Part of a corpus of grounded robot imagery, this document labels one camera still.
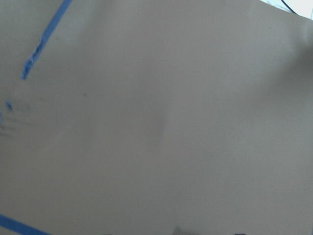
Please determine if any brown paper table cover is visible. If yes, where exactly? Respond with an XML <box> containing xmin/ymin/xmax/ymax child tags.
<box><xmin>0</xmin><ymin>0</ymin><xmax>313</xmax><ymax>235</ymax></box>

